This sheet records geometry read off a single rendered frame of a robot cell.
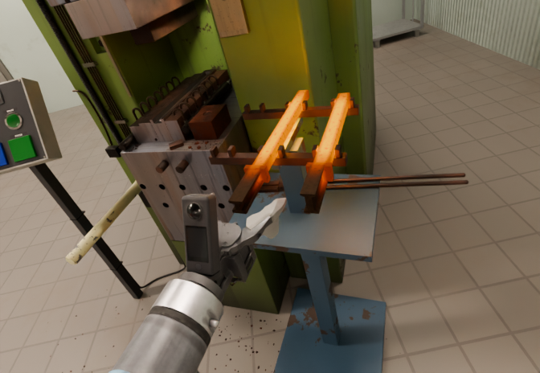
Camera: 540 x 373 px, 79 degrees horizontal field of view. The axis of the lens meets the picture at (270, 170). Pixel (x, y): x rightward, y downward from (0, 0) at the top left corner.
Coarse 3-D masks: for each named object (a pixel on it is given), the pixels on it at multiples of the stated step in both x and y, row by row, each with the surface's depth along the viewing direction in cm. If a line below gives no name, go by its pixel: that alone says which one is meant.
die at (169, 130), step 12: (216, 72) 134; (180, 84) 136; (216, 84) 127; (168, 96) 127; (204, 96) 119; (156, 108) 117; (192, 108) 112; (144, 120) 110; (168, 120) 105; (180, 120) 105; (132, 132) 113; (144, 132) 111; (156, 132) 109; (168, 132) 108; (180, 132) 106
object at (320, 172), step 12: (348, 96) 81; (336, 108) 77; (336, 120) 73; (324, 132) 70; (336, 132) 69; (324, 144) 66; (336, 144) 68; (324, 156) 63; (312, 168) 59; (324, 168) 58; (312, 180) 56; (324, 180) 61; (312, 192) 53; (324, 192) 59; (312, 204) 55
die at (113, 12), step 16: (80, 0) 87; (96, 0) 86; (112, 0) 85; (128, 0) 85; (144, 0) 90; (160, 0) 96; (176, 0) 104; (192, 0) 112; (80, 16) 90; (96, 16) 89; (112, 16) 87; (128, 16) 86; (144, 16) 90; (160, 16) 96; (80, 32) 93; (96, 32) 92; (112, 32) 90
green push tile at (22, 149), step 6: (18, 138) 108; (24, 138) 108; (30, 138) 109; (12, 144) 109; (18, 144) 109; (24, 144) 109; (30, 144) 109; (12, 150) 109; (18, 150) 109; (24, 150) 109; (30, 150) 109; (18, 156) 109; (24, 156) 109; (30, 156) 109; (36, 156) 110
